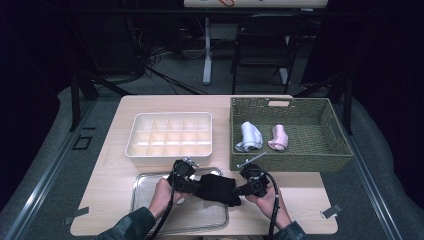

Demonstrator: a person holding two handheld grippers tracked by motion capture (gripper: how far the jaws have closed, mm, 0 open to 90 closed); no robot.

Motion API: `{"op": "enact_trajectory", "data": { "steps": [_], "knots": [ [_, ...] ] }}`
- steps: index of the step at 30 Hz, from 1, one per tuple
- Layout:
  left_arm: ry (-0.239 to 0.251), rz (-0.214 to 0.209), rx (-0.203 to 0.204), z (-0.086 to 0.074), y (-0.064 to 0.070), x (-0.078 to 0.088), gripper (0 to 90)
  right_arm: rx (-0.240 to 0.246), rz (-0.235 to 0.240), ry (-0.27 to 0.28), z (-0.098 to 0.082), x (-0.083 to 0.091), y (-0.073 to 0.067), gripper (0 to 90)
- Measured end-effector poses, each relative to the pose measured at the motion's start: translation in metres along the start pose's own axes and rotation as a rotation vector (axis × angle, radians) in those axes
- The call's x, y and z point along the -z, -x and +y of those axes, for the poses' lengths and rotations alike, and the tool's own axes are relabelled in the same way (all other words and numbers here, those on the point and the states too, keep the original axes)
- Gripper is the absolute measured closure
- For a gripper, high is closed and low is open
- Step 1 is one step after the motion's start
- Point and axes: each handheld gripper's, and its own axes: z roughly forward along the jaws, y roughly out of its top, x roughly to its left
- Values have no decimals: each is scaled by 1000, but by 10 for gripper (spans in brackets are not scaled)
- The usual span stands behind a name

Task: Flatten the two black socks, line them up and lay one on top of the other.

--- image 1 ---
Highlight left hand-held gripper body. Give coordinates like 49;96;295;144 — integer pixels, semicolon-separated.
168;157;201;194

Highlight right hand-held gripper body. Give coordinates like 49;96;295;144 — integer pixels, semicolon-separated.
236;151;271;198

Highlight black sock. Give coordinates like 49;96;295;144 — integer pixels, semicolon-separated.
194;173;242;207

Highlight clear plastic box lid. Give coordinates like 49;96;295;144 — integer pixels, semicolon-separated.
131;167;230;234

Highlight green woven basket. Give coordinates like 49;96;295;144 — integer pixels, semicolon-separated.
229;96;354;173

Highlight white compartment storage box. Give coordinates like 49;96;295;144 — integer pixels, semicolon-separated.
124;111;214;168

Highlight white sock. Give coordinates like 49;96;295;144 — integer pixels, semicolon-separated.
234;121;264;153

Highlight pink sock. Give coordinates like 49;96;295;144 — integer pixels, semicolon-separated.
267;124;289;152

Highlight person's left hand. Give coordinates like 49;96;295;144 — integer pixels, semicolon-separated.
148;178;188;220

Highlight person's right hand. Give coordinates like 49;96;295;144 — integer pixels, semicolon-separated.
245;188;292;231

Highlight white desk leg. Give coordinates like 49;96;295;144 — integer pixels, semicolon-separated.
279;34;290;85
202;17;214;86

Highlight grey floor tape strip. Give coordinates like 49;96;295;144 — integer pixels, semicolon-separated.
63;206;90;226

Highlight black metal stand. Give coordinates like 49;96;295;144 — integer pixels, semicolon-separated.
69;66;134;133
294;71;354;136

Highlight black folding chair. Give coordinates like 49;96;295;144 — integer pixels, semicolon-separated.
230;13;309;95

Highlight light desk top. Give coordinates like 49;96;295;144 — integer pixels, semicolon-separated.
183;0;330;9

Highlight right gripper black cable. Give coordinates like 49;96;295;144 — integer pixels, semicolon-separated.
263;169;283;240

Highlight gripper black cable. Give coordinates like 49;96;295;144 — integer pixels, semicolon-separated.
263;169;283;240
153;169;176;240

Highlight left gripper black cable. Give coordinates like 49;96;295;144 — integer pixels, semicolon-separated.
153;169;176;240

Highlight black floor cables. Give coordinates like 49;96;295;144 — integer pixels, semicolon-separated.
126;19;201;96

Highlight aluminium floor rail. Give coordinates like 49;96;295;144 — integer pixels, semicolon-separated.
3;99;98;240
333;103;404;240

